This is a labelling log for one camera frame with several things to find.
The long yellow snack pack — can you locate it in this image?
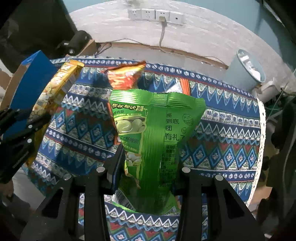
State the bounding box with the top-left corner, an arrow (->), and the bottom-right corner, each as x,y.
28,60 -> 84,123

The green pea snack bag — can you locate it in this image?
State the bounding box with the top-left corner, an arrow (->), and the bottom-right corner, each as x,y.
109,89 -> 206,214

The red orange fries bag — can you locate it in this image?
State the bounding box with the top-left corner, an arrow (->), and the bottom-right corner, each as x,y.
105,61 -> 147,90

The orange white snack bag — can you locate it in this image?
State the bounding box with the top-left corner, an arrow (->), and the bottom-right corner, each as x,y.
166,78 -> 191,95

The blue cardboard box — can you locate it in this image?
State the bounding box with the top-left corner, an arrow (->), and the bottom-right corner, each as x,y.
0,50 -> 58,137

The patterned blue table cloth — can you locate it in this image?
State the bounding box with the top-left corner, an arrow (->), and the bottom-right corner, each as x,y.
23,56 -> 265,240

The pale blue waste bin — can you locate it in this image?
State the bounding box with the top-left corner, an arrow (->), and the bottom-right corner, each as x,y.
223,49 -> 266,92

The black camera on box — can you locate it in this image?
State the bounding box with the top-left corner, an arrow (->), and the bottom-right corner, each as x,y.
56,30 -> 91,56

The white wall socket strip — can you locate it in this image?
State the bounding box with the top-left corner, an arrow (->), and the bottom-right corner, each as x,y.
127,9 -> 184,25

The grey plug and cable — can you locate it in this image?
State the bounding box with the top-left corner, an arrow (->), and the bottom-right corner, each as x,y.
158,16 -> 168,53

